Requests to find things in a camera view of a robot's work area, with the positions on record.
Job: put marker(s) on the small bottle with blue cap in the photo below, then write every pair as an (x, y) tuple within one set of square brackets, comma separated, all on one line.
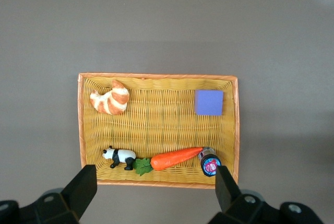
[(210, 165)]

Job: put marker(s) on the orange toy carrot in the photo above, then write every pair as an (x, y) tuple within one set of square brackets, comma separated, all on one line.
[(174, 158)]

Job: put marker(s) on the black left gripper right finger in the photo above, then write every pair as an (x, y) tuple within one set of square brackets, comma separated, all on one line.
[(227, 190)]

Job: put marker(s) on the purple foam cube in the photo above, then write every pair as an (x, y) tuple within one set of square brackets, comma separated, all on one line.
[(208, 102)]

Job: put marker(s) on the toy croissant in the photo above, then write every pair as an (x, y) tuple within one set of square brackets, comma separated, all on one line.
[(112, 101)]

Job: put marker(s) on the yellow wicker basket orange rim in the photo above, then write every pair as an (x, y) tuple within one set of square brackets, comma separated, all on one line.
[(161, 130)]

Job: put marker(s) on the toy panda figure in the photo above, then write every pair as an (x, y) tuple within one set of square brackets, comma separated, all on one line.
[(122, 156)]

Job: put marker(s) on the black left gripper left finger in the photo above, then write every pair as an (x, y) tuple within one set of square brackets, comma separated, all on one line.
[(78, 190)]

